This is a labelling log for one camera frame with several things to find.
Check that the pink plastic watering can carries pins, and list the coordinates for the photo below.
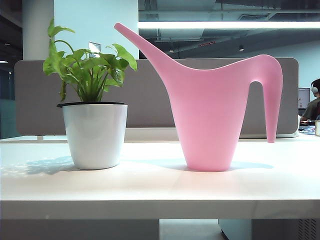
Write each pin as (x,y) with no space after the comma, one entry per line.
(212,112)

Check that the seated person in dark shirt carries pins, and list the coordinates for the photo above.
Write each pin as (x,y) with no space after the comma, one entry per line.
(312,110)

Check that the grey vented cabinet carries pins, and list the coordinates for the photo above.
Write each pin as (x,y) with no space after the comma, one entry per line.
(275,230)

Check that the green leafy plant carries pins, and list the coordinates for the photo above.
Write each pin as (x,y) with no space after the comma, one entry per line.
(87,72)

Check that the white round pillar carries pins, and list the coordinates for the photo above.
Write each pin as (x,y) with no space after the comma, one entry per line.
(37,30)

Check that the white headphones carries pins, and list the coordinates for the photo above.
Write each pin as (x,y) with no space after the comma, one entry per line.
(315,89)

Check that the computer monitor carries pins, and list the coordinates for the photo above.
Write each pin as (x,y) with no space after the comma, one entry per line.
(303,98)

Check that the small beige box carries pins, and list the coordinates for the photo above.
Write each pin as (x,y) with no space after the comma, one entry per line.
(317,128)

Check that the grey desk partition screen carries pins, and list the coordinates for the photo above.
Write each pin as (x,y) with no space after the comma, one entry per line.
(150,100)

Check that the black ceiling spotlight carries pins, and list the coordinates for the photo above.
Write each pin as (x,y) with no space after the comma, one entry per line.
(171,49)
(241,47)

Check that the white plant pot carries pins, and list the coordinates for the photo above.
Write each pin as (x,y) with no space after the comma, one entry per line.
(95,135)

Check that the white partition bracket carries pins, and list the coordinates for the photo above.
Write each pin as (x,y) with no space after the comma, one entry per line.
(40,137)

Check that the red ceiling sign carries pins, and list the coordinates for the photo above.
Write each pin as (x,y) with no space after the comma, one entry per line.
(207,44)

